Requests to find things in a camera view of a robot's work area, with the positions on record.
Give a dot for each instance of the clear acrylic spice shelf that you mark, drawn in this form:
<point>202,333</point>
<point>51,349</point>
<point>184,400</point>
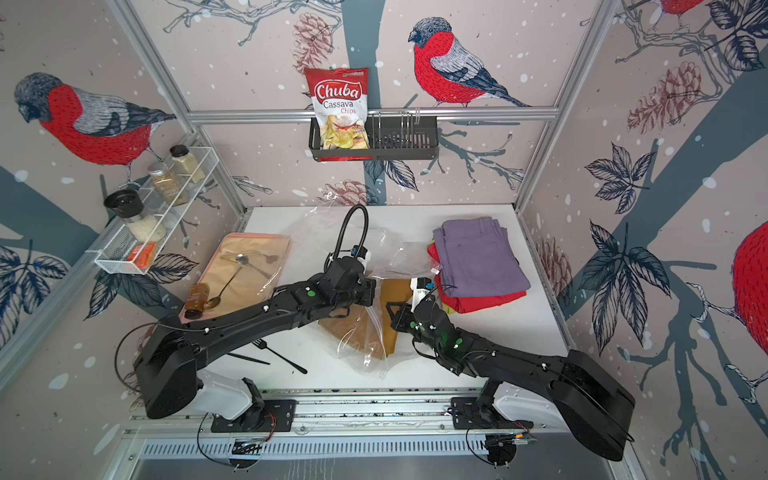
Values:
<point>111,257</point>

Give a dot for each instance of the black lid spice jar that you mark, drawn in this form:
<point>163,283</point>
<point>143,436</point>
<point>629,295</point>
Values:
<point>143,226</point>

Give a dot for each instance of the purple grey garment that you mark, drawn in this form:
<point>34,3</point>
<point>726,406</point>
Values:
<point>477,260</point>

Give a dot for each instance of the small red packet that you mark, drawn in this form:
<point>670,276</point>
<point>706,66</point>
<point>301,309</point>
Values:
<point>142,256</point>

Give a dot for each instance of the red Chuba cassava chips bag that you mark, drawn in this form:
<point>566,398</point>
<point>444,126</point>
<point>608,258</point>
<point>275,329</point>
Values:
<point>340,102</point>

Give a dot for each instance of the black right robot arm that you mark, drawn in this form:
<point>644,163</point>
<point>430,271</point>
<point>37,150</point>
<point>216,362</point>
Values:
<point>596,408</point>

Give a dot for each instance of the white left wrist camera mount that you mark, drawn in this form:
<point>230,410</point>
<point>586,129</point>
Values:
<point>361,253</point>

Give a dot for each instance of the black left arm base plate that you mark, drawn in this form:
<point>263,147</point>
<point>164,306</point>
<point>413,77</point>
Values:
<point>272,416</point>

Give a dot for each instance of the amber sauce bottle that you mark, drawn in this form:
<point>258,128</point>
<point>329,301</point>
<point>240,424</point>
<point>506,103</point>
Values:
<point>195,303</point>

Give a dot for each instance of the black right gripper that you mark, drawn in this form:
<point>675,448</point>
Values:
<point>399,320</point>

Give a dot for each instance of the clear plastic vacuum bag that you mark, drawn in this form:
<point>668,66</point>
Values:
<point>353,231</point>

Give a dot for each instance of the brown garment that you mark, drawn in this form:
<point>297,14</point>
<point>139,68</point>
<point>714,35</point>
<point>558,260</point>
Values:
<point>363,335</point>

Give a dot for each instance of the black wire wall basket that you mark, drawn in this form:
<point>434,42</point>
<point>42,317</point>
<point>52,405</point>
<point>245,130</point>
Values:
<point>405,137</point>

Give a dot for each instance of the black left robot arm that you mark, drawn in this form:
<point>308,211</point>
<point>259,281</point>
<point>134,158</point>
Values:
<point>167,367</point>

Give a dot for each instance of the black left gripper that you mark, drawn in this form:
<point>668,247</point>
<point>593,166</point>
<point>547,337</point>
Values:
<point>369,285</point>

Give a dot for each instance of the metal spoon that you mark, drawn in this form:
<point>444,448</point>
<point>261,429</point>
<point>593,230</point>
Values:
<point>242,260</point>

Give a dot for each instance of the yellow spice jar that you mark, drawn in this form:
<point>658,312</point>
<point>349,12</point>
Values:
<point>186,163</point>

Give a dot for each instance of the pink tray with beige mat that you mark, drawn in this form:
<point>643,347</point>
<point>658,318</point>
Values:
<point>243,272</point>

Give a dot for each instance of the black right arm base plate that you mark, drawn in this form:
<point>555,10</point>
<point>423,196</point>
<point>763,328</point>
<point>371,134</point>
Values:
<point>468,414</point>

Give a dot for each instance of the brown spice jar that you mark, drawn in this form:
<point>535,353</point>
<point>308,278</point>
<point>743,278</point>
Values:
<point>167,184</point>

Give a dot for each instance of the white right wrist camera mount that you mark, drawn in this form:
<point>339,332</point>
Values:
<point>421,288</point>

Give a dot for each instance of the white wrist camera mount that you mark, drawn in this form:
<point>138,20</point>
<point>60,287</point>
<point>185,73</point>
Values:
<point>421,288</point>
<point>361,253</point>

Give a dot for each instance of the black plastic fork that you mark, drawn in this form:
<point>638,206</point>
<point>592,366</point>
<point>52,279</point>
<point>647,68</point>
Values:
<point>263,345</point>

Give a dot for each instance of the red garment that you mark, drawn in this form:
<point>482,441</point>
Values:
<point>464,305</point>

